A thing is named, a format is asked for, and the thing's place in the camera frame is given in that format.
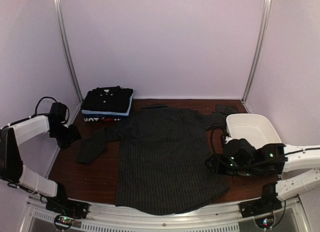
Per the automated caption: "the dark pinstriped long sleeve shirt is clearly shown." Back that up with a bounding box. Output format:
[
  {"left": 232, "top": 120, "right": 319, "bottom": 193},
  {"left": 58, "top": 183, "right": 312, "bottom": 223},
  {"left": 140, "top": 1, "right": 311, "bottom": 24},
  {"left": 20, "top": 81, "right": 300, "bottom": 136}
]
[{"left": 76, "top": 106, "right": 230, "bottom": 215}]

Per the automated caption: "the aluminium corner post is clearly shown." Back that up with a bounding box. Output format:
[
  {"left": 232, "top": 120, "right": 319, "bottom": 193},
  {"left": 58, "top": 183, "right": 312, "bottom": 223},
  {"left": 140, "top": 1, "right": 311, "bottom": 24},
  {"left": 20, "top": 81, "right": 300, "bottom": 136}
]
[
  {"left": 53, "top": 0, "right": 83, "bottom": 103},
  {"left": 241, "top": 0, "right": 273, "bottom": 104}
]

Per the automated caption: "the white plastic basin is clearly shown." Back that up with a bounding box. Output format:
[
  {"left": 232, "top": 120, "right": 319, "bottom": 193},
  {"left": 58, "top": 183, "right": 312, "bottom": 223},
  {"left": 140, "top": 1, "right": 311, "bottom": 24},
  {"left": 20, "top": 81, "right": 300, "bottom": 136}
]
[{"left": 226, "top": 113, "right": 283, "bottom": 149}]

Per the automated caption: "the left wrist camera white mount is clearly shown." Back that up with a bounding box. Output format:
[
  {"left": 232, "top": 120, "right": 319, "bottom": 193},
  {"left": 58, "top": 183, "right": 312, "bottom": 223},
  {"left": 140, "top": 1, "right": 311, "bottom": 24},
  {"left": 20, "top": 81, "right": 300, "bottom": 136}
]
[{"left": 50, "top": 102, "right": 70, "bottom": 123}]

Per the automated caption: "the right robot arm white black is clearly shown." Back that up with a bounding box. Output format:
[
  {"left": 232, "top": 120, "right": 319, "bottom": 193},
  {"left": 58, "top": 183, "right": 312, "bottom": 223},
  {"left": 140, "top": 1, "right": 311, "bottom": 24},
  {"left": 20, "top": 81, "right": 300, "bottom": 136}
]
[{"left": 204, "top": 138, "right": 320, "bottom": 213}]

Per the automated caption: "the right aluminium corner post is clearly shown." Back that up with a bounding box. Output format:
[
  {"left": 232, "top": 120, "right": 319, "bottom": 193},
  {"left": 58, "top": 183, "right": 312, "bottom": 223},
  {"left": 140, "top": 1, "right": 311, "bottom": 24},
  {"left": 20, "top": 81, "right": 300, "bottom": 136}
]
[{"left": 241, "top": 0, "right": 273, "bottom": 104}]

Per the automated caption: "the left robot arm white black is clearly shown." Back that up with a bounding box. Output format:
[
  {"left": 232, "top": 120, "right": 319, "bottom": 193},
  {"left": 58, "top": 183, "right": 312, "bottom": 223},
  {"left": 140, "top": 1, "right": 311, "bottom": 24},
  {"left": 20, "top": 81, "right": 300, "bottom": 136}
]
[{"left": 0, "top": 102, "right": 81, "bottom": 214}]

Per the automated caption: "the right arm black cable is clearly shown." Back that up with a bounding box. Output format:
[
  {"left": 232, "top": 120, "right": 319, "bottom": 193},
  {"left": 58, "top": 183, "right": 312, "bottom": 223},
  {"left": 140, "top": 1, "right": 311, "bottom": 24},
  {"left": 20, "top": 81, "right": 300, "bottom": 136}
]
[{"left": 209, "top": 126, "right": 226, "bottom": 155}]

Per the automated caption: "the left aluminium corner post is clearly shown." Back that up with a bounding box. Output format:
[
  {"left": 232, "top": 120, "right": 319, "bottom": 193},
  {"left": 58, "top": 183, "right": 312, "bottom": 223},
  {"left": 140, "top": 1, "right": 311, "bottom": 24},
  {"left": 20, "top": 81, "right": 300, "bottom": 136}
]
[{"left": 53, "top": 0, "right": 83, "bottom": 103}]

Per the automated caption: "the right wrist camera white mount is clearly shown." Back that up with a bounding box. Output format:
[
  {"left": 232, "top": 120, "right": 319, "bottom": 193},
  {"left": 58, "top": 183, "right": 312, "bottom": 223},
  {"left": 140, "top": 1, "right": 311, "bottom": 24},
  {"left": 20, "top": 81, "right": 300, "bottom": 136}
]
[{"left": 220, "top": 134, "right": 235, "bottom": 150}]

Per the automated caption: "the aluminium front rail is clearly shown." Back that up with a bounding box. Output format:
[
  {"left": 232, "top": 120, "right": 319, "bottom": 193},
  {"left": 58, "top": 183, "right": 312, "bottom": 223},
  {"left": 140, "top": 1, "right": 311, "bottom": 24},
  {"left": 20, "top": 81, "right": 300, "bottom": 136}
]
[{"left": 23, "top": 189, "right": 310, "bottom": 232}]

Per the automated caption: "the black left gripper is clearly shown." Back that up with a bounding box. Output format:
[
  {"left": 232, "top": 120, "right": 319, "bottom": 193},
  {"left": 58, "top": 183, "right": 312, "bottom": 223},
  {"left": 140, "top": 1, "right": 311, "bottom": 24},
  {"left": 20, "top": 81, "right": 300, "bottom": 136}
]
[{"left": 49, "top": 124, "right": 81, "bottom": 150}]

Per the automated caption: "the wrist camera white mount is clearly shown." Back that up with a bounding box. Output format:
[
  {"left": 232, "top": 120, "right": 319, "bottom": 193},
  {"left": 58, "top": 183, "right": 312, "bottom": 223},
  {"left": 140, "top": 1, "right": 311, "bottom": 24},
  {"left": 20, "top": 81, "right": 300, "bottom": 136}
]
[
  {"left": 220, "top": 134, "right": 235, "bottom": 150},
  {"left": 50, "top": 102, "right": 70, "bottom": 123}
]

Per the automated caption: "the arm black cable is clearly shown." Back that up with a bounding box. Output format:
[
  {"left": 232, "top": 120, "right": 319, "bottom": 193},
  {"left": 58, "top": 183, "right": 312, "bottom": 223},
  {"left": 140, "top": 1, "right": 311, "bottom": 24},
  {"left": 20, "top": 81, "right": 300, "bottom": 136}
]
[
  {"left": 34, "top": 96, "right": 58, "bottom": 116},
  {"left": 209, "top": 126, "right": 226, "bottom": 155}
]

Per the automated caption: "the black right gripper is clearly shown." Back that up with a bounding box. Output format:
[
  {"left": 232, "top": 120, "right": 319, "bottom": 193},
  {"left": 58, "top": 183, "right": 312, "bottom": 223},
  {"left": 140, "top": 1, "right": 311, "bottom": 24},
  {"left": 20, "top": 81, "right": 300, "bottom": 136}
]
[{"left": 205, "top": 154, "right": 257, "bottom": 177}]

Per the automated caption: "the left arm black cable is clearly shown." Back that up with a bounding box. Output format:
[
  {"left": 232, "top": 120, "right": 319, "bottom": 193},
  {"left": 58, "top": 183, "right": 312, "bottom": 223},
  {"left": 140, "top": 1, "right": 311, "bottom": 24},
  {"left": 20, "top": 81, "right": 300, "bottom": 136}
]
[{"left": 34, "top": 96, "right": 58, "bottom": 116}]

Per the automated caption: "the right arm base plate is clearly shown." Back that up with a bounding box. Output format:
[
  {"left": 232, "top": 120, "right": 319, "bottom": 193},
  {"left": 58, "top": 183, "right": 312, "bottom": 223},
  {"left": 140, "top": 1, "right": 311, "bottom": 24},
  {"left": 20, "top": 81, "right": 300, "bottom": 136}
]
[{"left": 239, "top": 198, "right": 282, "bottom": 218}]

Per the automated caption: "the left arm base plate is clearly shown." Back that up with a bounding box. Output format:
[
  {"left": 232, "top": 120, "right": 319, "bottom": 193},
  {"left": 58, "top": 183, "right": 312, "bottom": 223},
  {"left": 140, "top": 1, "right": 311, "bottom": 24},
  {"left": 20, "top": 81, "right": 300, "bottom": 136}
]
[{"left": 45, "top": 197, "right": 89, "bottom": 219}]

